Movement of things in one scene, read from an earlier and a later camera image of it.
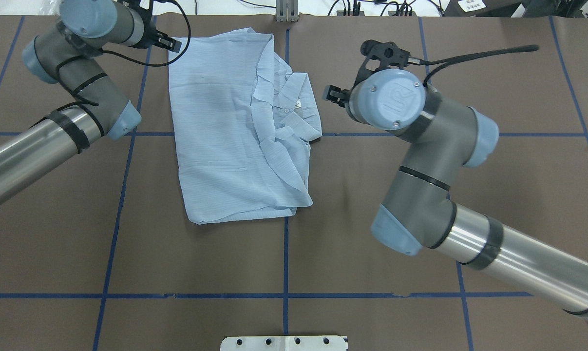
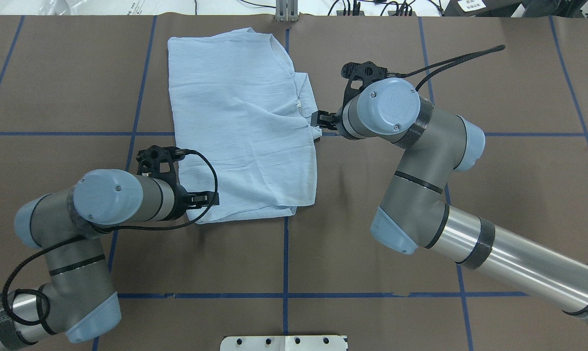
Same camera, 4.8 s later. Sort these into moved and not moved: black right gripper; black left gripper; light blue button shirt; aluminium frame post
Moved: black right gripper; black left gripper
Not moved: aluminium frame post; light blue button shirt
